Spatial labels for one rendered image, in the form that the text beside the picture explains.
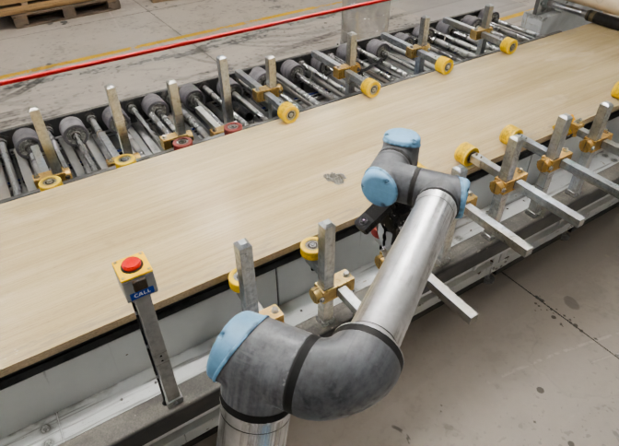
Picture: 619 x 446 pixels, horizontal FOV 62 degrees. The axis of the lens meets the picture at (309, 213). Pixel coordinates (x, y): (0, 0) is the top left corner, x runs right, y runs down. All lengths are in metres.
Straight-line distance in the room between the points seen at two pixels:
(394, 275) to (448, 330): 1.77
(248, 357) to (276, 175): 1.27
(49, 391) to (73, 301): 0.26
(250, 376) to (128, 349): 0.94
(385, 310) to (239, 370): 0.24
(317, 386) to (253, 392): 0.10
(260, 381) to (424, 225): 0.44
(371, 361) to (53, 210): 1.46
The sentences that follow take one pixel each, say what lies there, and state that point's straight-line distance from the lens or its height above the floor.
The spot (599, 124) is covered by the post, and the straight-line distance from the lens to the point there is 2.26.
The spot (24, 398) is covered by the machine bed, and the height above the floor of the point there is 0.73.
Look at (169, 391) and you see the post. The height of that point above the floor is 0.77.
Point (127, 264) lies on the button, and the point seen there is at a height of 1.23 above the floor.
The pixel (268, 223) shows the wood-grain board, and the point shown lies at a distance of 1.73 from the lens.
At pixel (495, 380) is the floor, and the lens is 2.53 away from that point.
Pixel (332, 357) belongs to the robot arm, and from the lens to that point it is 0.73.
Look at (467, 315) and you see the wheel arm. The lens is 1.56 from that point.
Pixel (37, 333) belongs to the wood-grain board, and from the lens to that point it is 1.59.
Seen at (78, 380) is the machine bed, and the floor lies 0.71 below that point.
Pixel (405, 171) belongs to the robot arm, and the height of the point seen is 1.36.
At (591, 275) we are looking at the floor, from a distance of 3.17.
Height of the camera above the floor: 2.01
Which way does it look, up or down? 39 degrees down
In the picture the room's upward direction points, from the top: 1 degrees counter-clockwise
